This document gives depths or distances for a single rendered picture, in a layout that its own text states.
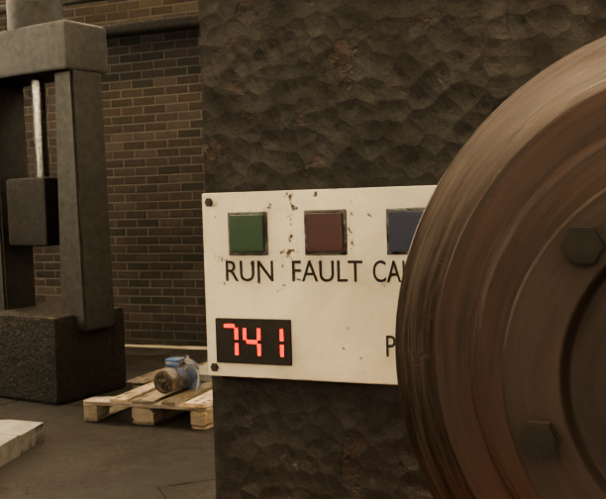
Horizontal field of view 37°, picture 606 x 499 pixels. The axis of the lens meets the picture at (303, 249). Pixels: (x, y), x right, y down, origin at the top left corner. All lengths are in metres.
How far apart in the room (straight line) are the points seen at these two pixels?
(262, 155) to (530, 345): 0.40
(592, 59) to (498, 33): 0.19
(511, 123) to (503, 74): 0.17
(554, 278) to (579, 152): 0.10
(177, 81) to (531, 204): 7.32
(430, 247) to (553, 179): 0.11
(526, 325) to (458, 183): 0.14
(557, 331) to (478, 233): 0.11
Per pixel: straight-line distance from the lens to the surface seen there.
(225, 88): 0.91
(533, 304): 0.58
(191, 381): 5.41
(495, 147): 0.66
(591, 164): 0.62
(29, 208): 6.22
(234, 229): 0.88
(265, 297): 0.87
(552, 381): 0.58
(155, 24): 7.70
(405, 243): 0.81
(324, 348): 0.85
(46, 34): 6.09
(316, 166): 0.87
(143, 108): 8.05
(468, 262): 0.65
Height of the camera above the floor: 1.23
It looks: 3 degrees down
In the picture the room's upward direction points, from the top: 2 degrees counter-clockwise
